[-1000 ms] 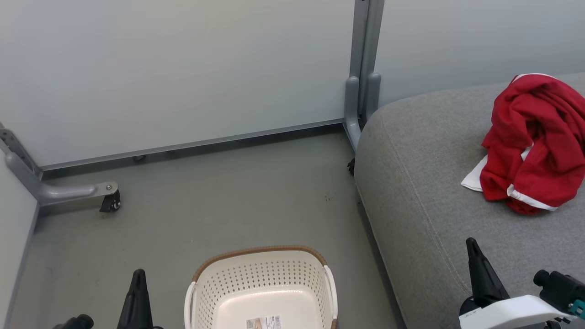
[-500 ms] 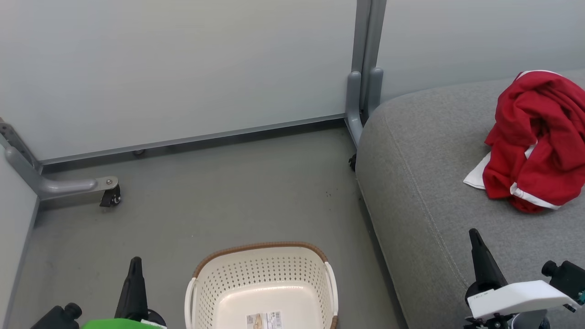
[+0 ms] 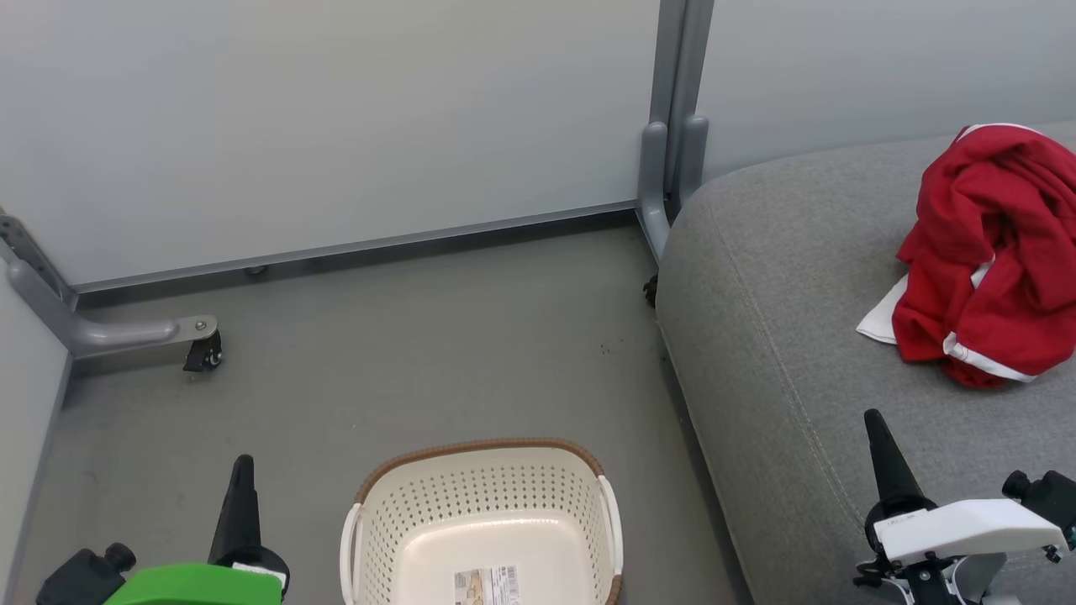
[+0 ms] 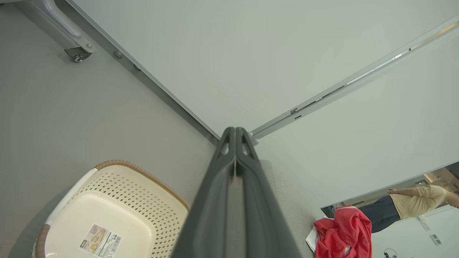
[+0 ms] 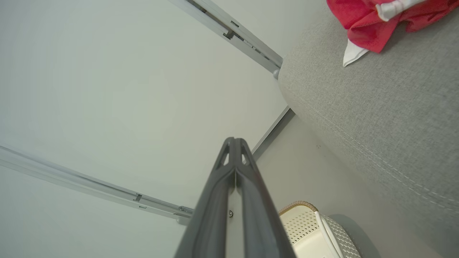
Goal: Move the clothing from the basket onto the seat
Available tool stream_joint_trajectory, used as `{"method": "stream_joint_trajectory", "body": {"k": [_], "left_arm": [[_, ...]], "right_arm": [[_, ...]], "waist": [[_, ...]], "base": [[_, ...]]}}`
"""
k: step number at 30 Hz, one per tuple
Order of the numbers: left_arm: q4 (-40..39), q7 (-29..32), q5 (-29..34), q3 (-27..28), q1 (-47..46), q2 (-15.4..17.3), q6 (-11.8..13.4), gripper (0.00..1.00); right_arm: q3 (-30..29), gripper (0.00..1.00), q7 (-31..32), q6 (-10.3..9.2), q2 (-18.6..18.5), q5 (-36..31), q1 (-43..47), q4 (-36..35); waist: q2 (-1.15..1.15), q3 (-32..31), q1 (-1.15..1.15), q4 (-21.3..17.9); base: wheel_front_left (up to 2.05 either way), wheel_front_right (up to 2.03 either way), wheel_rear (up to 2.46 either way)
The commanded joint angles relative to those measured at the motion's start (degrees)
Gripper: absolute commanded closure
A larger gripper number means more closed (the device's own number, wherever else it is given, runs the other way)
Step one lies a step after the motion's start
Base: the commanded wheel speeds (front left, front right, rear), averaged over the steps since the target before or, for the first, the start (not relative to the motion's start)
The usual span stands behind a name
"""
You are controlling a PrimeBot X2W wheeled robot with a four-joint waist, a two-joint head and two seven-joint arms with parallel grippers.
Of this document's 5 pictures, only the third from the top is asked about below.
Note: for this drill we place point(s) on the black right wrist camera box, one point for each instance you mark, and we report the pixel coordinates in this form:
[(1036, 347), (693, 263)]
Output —
[(1046, 500)]

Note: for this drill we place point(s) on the grey fabric sofa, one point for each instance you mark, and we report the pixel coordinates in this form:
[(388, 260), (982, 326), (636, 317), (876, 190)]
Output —
[(782, 336)]

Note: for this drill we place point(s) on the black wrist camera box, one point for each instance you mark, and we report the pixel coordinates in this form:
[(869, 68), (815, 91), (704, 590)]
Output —
[(84, 576), (1046, 500)]

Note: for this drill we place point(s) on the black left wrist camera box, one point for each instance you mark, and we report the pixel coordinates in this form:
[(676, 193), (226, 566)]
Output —
[(84, 576)]

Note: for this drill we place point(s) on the grey double partition post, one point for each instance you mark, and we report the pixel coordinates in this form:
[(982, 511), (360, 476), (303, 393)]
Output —
[(672, 126)]

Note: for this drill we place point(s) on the small black caster wheel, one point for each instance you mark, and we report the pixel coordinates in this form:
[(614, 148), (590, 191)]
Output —
[(650, 291)]

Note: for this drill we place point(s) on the grey partition foot bar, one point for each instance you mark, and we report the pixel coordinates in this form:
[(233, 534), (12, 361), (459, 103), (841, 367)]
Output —
[(118, 334)]

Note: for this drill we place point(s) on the cream perforated laundry basket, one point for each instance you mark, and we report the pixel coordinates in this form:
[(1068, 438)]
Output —
[(479, 512)]

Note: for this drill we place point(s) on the printed paper basket label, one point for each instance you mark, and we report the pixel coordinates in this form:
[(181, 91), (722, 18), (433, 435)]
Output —
[(486, 586)]

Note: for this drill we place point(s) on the black caster with silver bolt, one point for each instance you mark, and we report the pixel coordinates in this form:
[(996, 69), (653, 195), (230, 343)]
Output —
[(204, 353)]

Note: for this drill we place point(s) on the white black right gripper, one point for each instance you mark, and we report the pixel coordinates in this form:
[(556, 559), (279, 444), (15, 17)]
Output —
[(967, 529)]

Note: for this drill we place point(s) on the small grey levelling foot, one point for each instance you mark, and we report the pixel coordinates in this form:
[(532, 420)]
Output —
[(255, 270)]

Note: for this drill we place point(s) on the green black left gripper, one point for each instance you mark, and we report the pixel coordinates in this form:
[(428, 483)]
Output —
[(197, 586)]

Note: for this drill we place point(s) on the red white striped garment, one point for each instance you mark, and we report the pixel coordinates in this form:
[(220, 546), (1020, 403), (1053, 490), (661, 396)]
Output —
[(992, 252)]

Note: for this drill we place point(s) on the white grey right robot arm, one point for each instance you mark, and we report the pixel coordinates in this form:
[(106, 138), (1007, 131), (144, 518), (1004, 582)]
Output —
[(988, 580)]

